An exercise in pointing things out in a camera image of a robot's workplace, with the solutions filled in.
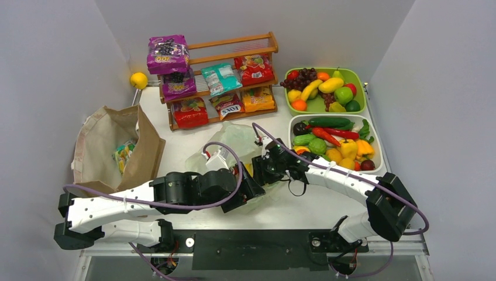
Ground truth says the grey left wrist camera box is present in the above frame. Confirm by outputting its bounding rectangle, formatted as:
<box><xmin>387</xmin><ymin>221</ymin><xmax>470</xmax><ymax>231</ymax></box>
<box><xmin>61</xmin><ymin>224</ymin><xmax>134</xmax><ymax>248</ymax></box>
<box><xmin>206</xmin><ymin>149</ymin><xmax>229</xmax><ymax>171</ymax></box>

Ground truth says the red candy bag bottom shelf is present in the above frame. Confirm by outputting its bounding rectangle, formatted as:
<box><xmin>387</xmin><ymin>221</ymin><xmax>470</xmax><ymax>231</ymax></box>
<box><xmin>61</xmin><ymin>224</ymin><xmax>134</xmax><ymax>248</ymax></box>
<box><xmin>173</xmin><ymin>97</ymin><xmax>209</xmax><ymax>129</ymax></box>

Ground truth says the white vegetable basket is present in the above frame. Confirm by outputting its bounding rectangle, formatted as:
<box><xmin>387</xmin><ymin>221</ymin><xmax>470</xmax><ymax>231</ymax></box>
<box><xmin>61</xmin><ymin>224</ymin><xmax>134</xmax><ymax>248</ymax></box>
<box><xmin>288</xmin><ymin>114</ymin><xmax>385</xmax><ymax>174</ymax></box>

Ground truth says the light green toy cabbage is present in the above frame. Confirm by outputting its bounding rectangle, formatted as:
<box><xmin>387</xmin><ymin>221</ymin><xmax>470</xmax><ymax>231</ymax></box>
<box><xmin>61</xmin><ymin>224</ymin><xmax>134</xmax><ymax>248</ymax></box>
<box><xmin>308</xmin><ymin>138</ymin><xmax>328</xmax><ymax>155</ymax></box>

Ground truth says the teal white snack packet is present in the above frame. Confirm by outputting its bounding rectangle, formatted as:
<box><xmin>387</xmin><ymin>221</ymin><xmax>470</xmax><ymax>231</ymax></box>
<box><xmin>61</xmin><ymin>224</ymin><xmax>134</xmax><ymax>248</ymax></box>
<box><xmin>201</xmin><ymin>63</ymin><xmax>243</xmax><ymax>97</ymax></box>

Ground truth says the dark toy eggplant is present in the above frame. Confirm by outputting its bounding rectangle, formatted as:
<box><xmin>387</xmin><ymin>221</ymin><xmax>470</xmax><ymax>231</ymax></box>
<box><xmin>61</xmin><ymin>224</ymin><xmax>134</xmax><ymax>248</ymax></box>
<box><xmin>292</xmin><ymin>122</ymin><xmax>308</xmax><ymax>136</ymax></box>

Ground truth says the orange candy bag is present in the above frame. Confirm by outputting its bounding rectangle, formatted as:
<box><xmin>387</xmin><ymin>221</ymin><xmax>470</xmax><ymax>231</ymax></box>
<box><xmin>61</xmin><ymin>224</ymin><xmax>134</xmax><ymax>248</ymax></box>
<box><xmin>241</xmin><ymin>87</ymin><xmax>275</xmax><ymax>112</ymax></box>

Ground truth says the light green toy gourd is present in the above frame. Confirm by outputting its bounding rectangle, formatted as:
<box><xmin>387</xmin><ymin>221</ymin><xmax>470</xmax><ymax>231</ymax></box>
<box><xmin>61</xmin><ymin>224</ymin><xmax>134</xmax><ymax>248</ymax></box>
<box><xmin>292</xmin><ymin>133</ymin><xmax>316</xmax><ymax>146</ymax></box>

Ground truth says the green Fox's candy bag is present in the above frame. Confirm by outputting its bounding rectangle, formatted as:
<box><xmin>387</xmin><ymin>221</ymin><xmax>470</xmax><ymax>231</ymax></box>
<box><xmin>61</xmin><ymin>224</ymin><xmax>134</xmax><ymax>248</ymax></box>
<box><xmin>112</xmin><ymin>139</ymin><xmax>136</xmax><ymax>175</ymax></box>

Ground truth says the red candy bag middle shelf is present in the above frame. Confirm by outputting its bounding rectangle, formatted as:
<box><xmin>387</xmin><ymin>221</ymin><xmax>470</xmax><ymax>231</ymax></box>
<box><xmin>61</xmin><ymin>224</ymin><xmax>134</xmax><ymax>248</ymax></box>
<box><xmin>234</xmin><ymin>54</ymin><xmax>274</xmax><ymax>87</ymax></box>

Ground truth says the red Fox's candy bag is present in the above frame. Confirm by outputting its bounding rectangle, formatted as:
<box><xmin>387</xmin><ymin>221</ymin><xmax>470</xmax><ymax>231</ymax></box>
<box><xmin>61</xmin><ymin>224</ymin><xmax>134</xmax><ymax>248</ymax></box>
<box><xmin>209</xmin><ymin>92</ymin><xmax>245</xmax><ymax>120</ymax></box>

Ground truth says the orange toy fruit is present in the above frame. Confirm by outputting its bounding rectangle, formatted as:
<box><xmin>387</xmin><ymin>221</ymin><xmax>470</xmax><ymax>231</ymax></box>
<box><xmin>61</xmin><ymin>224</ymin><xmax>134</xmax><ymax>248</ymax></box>
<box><xmin>291</xmin><ymin>100</ymin><xmax>308</xmax><ymax>111</ymax></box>

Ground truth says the purple grape candy bag top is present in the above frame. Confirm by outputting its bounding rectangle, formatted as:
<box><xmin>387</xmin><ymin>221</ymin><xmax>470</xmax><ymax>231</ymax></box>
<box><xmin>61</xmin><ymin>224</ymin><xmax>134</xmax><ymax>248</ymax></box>
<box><xmin>147</xmin><ymin>35</ymin><xmax>190</xmax><ymax>75</ymax></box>

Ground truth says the pale green plastic grocery bag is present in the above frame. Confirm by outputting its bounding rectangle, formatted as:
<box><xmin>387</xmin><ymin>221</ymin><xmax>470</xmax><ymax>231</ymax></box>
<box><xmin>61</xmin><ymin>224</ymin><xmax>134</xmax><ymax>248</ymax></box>
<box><xmin>185</xmin><ymin>121</ymin><xmax>280</xmax><ymax>214</ymax></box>

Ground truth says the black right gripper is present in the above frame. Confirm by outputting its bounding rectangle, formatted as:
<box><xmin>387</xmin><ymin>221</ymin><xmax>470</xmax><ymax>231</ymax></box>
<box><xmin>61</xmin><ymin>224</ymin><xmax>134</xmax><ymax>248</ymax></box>
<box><xmin>254</xmin><ymin>154</ymin><xmax>287</xmax><ymax>187</ymax></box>

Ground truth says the brown paper bag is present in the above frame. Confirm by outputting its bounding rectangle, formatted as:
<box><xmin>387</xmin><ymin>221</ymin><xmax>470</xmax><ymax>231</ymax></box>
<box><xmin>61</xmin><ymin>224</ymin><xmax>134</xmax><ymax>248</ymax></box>
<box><xmin>71</xmin><ymin>105</ymin><xmax>166</xmax><ymax>194</ymax></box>

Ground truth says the dark red grape bunch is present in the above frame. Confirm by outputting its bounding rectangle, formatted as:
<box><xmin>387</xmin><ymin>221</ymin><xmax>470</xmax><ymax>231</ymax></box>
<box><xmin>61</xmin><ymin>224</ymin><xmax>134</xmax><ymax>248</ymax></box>
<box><xmin>280</xmin><ymin>68</ymin><xmax>317</xmax><ymax>91</ymax></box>

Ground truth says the yellow toy mango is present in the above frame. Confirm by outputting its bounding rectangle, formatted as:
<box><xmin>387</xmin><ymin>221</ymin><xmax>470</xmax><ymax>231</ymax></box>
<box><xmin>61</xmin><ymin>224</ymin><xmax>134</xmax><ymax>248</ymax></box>
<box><xmin>318</xmin><ymin>77</ymin><xmax>345</xmax><ymax>94</ymax></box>

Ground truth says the red toy chili pepper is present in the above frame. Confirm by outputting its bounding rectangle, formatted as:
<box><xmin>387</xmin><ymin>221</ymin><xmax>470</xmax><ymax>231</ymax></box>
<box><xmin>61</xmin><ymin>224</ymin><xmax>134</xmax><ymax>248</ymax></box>
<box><xmin>312</xmin><ymin>127</ymin><xmax>360</xmax><ymax>147</ymax></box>

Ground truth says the yellow bell pepper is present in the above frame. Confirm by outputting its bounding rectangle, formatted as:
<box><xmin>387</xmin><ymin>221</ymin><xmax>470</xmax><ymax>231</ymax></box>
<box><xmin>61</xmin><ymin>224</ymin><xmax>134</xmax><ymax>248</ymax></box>
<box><xmin>339</xmin><ymin>139</ymin><xmax>358</xmax><ymax>159</ymax></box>

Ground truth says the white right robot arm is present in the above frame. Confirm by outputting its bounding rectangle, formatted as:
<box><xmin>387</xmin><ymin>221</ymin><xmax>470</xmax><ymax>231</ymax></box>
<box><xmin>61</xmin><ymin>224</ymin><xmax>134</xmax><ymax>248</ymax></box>
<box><xmin>252</xmin><ymin>142</ymin><xmax>416</xmax><ymax>251</ymax></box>

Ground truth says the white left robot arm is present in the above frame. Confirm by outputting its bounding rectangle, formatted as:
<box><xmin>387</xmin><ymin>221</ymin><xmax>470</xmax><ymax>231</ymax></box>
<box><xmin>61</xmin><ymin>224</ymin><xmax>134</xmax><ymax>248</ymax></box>
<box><xmin>54</xmin><ymin>169</ymin><xmax>266</xmax><ymax>252</ymax></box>

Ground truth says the purple candy bag middle shelf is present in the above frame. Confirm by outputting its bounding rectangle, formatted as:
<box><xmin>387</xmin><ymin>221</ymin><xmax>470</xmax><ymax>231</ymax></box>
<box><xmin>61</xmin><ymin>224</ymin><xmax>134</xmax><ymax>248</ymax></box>
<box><xmin>161</xmin><ymin>68</ymin><xmax>197</xmax><ymax>101</ymax></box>

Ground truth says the green fruit basket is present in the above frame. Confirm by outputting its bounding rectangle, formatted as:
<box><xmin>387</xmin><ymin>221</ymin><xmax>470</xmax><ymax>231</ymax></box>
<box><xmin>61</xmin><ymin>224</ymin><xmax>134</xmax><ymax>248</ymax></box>
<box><xmin>285</xmin><ymin>67</ymin><xmax>367</xmax><ymax>116</ymax></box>

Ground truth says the red candy bag shelf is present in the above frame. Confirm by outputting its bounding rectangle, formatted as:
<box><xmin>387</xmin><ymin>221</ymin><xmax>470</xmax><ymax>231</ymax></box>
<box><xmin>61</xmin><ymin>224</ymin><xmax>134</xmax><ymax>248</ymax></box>
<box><xmin>234</xmin><ymin>54</ymin><xmax>274</xmax><ymax>87</ymax></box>
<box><xmin>173</xmin><ymin>97</ymin><xmax>209</xmax><ymax>129</ymax></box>

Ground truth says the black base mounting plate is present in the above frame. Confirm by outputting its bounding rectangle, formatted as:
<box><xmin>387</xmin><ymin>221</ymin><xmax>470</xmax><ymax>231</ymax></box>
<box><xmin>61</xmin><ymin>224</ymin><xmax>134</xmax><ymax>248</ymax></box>
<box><xmin>154</xmin><ymin>229</ymin><xmax>369</xmax><ymax>272</ymax></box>

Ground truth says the green apple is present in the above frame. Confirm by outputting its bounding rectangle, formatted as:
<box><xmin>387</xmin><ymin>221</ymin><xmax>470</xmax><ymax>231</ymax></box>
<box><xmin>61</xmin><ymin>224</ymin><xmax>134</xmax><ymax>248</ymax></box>
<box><xmin>334</xmin><ymin>87</ymin><xmax>354</xmax><ymax>105</ymax></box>

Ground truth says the green toy cucumber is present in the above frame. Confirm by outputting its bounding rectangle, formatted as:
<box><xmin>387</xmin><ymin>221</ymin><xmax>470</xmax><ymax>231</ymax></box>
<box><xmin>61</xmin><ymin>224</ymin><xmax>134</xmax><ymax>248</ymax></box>
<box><xmin>308</xmin><ymin>116</ymin><xmax>351</xmax><ymax>128</ymax></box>

